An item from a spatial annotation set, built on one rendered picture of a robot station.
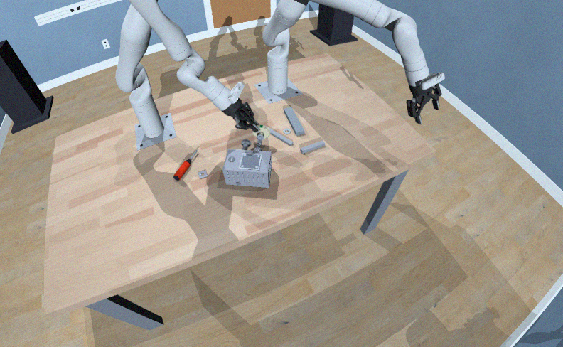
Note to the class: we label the red-handled screwdriver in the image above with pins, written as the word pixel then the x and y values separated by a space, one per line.
pixel 184 167

